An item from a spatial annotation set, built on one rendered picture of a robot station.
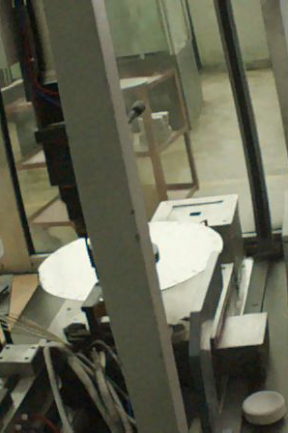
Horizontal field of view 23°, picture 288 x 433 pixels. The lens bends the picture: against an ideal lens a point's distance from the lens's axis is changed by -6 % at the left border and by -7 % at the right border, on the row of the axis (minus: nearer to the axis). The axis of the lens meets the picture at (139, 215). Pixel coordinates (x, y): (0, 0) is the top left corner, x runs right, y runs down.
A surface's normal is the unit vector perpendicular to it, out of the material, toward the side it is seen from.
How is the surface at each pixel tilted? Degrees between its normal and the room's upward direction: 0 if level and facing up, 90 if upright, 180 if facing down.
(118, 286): 90
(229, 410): 0
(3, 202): 90
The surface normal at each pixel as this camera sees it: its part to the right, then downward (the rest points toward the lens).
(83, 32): -0.21, 0.36
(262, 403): -0.18, -0.93
